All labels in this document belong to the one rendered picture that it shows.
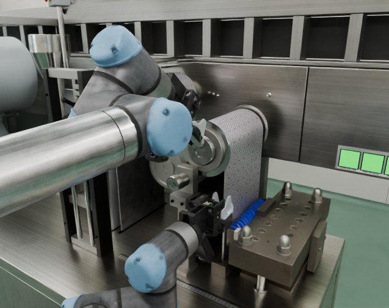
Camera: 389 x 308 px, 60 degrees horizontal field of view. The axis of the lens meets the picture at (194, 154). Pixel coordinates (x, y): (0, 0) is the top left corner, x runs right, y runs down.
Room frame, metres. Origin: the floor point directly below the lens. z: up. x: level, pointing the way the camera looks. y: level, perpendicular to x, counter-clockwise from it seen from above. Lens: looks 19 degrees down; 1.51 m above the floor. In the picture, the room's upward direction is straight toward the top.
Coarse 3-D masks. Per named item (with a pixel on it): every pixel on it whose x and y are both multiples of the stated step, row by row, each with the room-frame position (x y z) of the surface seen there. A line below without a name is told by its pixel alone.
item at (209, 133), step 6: (210, 132) 0.79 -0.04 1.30; (210, 138) 0.79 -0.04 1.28; (216, 138) 0.78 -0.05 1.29; (216, 144) 0.78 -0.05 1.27; (222, 144) 0.78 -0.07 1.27; (186, 150) 0.83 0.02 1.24; (216, 150) 0.78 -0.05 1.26; (222, 150) 0.77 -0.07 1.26; (186, 156) 0.83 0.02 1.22; (216, 156) 0.78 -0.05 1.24; (222, 156) 0.77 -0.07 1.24; (192, 162) 0.82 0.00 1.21; (216, 162) 0.78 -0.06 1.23; (198, 168) 0.81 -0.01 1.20; (204, 168) 0.80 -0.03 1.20; (210, 168) 0.79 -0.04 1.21
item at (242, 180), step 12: (252, 156) 0.92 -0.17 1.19; (228, 168) 0.79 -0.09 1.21; (240, 168) 0.85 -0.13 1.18; (252, 168) 0.92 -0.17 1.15; (228, 180) 0.79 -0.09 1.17; (240, 180) 0.85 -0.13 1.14; (252, 180) 0.93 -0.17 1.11; (228, 192) 0.80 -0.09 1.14; (240, 192) 0.86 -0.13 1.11; (252, 192) 0.93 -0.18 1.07; (240, 204) 0.86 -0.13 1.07
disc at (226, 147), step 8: (200, 120) 0.82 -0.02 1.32; (216, 128) 0.79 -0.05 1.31; (224, 136) 0.78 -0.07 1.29; (224, 144) 0.78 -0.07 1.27; (224, 152) 0.78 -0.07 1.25; (184, 160) 0.84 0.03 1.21; (224, 160) 0.78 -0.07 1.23; (216, 168) 0.79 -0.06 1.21; (224, 168) 0.78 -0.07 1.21; (208, 176) 0.80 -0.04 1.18
